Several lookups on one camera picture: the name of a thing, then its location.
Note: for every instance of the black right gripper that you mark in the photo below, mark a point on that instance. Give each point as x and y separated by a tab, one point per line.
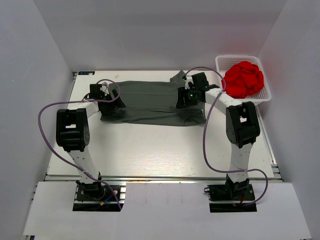
182	92

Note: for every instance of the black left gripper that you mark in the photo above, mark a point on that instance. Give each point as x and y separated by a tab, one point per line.
115	104

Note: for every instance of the dark grey t shirt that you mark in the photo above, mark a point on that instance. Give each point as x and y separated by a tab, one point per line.
154	103

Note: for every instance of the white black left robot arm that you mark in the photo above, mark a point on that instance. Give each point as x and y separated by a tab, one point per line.
73	133

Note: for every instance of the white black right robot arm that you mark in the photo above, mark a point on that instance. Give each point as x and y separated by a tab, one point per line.
241	124

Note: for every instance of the small dark table label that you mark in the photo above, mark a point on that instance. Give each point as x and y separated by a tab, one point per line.
86	73

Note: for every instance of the white perforated plastic basket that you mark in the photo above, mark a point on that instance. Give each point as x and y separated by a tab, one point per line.
225	62

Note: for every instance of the red crumpled t shirt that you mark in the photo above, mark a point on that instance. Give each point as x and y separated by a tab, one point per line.
242	80

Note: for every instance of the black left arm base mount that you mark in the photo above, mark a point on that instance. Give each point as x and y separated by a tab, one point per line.
96	197

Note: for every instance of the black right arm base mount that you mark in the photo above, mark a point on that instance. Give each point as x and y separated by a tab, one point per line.
222	199

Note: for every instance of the aluminium front table rail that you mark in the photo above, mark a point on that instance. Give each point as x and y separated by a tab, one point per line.
139	178

